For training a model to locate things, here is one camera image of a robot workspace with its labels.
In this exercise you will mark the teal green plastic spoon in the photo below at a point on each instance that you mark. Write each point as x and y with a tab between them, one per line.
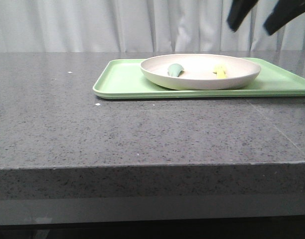
174	70

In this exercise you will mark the grey pleated curtain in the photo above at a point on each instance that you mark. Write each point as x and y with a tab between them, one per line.
139	26

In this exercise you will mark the beige round plate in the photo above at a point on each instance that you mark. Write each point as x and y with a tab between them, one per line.
198	71

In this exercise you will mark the light green plastic tray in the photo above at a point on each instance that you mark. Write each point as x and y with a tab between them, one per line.
123	80

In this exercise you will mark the yellow plastic fork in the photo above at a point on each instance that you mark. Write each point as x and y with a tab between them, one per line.
220	71

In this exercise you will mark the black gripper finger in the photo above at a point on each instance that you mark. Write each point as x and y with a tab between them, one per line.
283	12
238	11

